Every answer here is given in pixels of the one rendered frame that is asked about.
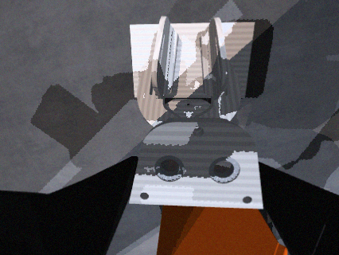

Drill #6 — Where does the white metal mounting plate with holes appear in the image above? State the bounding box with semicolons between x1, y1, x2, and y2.
166;99;210;118

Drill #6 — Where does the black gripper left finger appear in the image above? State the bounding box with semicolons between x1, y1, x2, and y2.
0;156;138;255

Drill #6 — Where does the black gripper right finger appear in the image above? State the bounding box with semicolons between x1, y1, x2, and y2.
259;162;339;255

